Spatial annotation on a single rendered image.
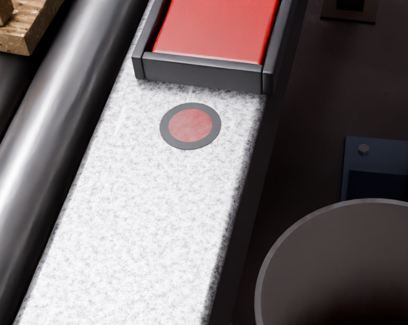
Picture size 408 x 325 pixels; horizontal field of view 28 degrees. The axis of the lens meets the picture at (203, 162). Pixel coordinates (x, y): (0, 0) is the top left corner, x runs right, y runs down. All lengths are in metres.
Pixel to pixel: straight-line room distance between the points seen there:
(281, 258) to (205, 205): 0.66
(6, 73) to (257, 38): 0.14
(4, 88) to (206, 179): 0.13
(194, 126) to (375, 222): 0.70
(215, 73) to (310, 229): 0.65
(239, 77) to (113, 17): 0.10
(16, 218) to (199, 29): 0.14
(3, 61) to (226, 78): 0.13
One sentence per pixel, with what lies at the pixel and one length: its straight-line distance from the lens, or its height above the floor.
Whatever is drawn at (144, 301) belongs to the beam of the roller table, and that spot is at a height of 0.92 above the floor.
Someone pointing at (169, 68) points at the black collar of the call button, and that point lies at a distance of 0.43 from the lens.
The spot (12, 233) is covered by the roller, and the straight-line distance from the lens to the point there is 0.39.
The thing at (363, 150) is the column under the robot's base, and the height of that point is 0.02.
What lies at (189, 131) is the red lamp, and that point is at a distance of 0.41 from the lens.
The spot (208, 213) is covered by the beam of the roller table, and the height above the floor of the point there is 0.91.
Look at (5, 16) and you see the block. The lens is 0.46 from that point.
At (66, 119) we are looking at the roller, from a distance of 0.43.
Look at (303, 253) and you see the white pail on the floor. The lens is 1.09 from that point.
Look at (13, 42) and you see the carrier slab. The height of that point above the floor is 0.93.
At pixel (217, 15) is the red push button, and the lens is 0.45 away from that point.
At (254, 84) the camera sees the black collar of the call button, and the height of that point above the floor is 0.92.
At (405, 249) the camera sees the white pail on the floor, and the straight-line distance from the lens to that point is 1.13.
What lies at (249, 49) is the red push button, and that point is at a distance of 0.43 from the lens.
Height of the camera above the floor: 1.23
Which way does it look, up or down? 51 degrees down
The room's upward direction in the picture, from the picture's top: 7 degrees counter-clockwise
